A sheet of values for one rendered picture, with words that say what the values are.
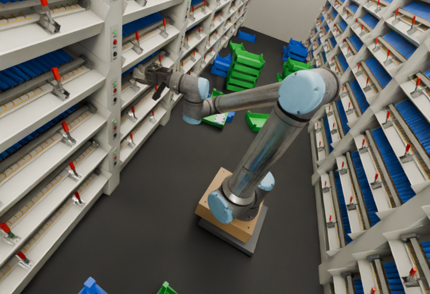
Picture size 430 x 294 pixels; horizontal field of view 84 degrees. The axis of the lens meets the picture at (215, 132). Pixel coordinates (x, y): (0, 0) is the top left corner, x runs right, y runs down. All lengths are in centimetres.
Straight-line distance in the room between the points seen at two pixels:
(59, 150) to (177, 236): 73
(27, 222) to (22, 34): 60
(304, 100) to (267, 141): 19
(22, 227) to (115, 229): 47
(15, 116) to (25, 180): 21
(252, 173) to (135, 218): 73
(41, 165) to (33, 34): 40
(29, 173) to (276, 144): 75
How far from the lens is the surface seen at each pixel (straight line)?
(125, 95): 119
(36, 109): 79
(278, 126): 75
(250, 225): 133
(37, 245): 120
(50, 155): 93
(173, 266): 130
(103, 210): 142
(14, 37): 69
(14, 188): 88
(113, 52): 94
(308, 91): 68
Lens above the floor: 122
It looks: 39 degrees down
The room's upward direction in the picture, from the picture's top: 20 degrees clockwise
